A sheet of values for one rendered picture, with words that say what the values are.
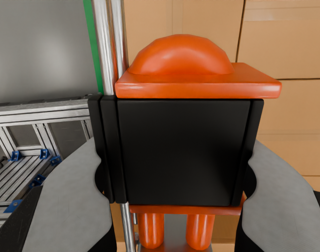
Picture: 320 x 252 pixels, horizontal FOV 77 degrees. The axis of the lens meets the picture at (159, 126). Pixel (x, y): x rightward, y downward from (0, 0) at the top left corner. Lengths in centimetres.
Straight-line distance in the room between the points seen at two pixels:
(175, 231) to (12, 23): 140
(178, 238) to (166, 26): 57
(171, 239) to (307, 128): 77
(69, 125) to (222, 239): 101
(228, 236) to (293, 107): 52
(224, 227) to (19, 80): 139
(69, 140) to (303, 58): 116
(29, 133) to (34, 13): 66
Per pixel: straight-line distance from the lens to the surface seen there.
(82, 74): 134
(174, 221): 21
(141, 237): 19
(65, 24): 133
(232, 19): 69
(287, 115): 84
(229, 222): 49
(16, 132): 145
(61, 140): 133
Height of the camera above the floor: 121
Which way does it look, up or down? 62 degrees down
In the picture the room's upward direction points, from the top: 175 degrees counter-clockwise
